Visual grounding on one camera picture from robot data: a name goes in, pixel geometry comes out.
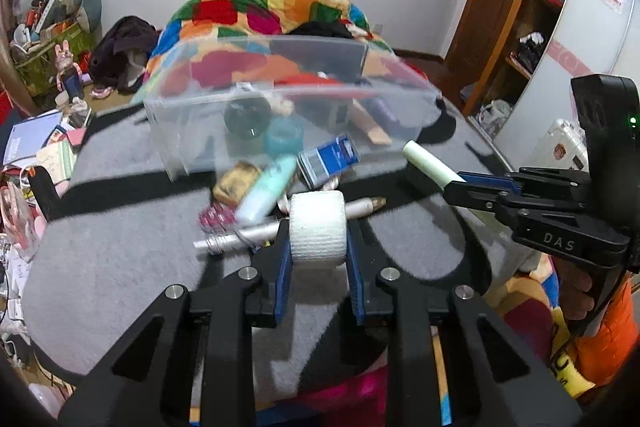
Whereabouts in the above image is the blue white book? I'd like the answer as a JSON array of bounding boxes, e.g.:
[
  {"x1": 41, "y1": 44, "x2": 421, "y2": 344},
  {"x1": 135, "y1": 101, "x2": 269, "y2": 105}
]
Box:
[{"x1": 1, "y1": 110, "x2": 63, "y2": 166}]

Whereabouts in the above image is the colourful patchwork duvet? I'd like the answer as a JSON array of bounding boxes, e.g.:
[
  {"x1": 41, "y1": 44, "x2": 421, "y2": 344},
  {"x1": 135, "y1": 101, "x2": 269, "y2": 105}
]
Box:
[{"x1": 144, "y1": 0, "x2": 396, "y2": 103}]

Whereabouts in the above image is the pink bunny toy bottle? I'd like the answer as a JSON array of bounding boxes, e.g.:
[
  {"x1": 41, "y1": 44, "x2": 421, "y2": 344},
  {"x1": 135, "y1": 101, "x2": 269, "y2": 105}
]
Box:
[{"x1": 54, "y1": 40, "x2": 85, "y2": 101}]

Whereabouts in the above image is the white bandage roll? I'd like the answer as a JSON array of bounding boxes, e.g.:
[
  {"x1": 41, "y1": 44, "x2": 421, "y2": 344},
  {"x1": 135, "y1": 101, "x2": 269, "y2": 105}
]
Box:
[{"x1": 288, "y1": 191, "x2": 347, "y2": 270}]

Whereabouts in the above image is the dark purple clothes heap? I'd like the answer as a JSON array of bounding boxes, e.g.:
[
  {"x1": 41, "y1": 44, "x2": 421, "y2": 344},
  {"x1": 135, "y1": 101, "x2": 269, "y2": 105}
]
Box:
[{"x1": 88, "y1": 15, "x2": 160, "y2": 94}]

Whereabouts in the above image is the black clothes pile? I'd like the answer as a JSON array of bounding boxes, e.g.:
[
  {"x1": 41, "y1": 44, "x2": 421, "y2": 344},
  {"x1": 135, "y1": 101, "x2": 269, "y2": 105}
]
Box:
[{"x1": 288, "y1": 20, "x2": 354, "y2": 40}]

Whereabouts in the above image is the beige foundation tube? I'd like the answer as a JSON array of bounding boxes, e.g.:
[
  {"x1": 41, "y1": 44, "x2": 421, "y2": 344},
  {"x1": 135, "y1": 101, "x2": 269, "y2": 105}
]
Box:
[{"x1": 349, "y1": 98, "x2": 392, "y2": 146}]

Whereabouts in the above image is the pink hair clip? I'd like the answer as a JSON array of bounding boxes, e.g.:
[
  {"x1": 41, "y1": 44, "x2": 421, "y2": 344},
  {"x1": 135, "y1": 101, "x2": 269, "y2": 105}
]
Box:
[{"x1": 198, "y1": 202, "x2": 236, "y2": 233}]

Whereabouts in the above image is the dark glass jar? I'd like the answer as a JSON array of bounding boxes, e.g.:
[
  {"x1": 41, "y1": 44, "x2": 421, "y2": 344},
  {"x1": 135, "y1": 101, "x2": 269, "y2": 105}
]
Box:
[{"x1": 224, "y1": 96, "x2": 272, "y2": 141}]

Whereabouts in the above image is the wooden wardrobe shelf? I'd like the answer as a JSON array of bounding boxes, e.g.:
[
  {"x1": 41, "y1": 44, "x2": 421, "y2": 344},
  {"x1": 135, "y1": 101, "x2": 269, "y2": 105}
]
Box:
[{"x1": 446, "y1": 0, "x2": 566, "y2": 136}]

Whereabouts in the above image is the long mint green tube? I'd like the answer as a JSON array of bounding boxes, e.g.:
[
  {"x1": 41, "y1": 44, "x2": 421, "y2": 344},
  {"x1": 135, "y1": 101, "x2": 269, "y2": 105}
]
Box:
[{"x1": 402, "y1": 141, "x2": 463, "y2": 191}]

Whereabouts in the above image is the teal tape roll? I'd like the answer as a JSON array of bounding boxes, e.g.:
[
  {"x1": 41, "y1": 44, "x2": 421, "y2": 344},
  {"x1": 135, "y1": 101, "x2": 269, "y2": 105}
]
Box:
[{"x1": 264, "y1": 117, "x2": 304, "y2": 158}]

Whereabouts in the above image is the purple cosmetic bottle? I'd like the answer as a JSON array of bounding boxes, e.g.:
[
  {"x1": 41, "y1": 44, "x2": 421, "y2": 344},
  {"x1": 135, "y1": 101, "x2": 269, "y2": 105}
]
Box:
[{"x1": 367, "y1": 98, "x2": 400, "y2": 134}]

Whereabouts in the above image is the navy blue Max box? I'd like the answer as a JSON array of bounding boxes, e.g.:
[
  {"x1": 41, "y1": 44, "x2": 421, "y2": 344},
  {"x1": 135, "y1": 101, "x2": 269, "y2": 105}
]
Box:
[{"x1": 297, "y1": 133, "x2": 360, "y2": 190}]

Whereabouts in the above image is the short mint green tube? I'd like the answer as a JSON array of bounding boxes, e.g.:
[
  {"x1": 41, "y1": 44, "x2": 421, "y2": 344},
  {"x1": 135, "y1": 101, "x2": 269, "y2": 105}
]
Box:
[{"x1": 234, "y1": 155, "x2": 297, "y2": 225}]

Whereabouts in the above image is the person's right hand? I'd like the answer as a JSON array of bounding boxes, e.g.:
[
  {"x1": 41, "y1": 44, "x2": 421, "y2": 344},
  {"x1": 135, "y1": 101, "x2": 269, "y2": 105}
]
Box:
[{"x1": 553, "y1": 257, "x2": 594, "y2": 321}]

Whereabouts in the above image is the gold foil packet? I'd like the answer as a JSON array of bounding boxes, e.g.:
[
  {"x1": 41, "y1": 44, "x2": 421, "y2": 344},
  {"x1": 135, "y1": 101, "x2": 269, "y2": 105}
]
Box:
[{"x1": 213, "y1": 160, "x2": 262, "y2": 208}]

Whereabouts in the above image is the green storage basket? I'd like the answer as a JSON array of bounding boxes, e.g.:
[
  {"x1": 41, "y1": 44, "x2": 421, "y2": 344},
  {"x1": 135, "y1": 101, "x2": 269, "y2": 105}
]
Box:
[{"x1": 14, "y1": 23, "x2": 94, "y2": 98}]

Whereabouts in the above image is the white gold-tipped pen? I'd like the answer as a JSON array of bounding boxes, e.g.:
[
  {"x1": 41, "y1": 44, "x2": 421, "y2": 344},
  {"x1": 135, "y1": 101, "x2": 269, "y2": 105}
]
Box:
[{"x1": 192, "y1": 195, "x2": 388, "y2": 255}]

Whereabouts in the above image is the clear plastic storage box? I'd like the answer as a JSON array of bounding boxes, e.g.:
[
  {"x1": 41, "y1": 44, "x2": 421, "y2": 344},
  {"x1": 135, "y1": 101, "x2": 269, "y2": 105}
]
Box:
[{"x1": 142, "y1": 35, "x2": 442, "y2": 178}]

